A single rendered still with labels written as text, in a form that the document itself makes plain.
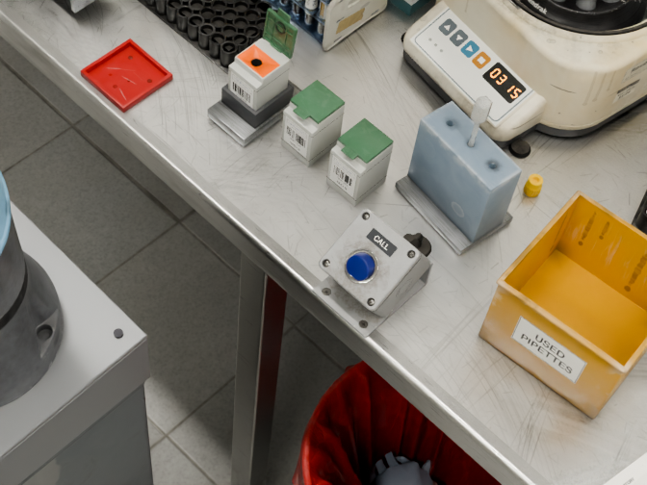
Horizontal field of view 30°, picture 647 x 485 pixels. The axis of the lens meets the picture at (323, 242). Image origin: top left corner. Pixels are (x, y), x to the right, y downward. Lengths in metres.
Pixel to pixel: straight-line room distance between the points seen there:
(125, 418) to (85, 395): 0.12
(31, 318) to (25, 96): 1.47
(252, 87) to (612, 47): 0.36
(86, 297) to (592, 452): 0.47
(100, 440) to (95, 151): 1.26
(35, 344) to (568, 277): 0.51
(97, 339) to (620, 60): 0.57
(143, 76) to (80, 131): 1.08
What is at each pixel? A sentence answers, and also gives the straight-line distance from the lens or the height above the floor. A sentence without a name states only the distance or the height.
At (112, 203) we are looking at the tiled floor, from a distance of 2.26.
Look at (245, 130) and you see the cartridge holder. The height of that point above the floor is 0.89.
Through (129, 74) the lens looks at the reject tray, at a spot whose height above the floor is 0.88.
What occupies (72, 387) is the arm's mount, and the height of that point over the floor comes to 0.95.
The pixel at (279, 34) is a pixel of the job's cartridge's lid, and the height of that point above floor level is 0.97.
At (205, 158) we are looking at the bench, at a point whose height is 0.87.
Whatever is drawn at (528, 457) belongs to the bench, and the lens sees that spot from 1.10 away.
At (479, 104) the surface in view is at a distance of 1.09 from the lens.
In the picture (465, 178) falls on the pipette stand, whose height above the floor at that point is 0.96.
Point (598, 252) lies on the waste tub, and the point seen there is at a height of 0.92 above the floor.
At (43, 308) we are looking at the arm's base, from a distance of 1.00.
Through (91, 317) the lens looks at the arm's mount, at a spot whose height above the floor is 0.95.
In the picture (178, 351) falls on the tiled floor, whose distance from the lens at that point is 2.10.
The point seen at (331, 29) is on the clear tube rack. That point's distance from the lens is 1.30.
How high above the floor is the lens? 1.86
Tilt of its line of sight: 57 degrees down
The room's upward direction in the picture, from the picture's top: 9 degrees clockwise
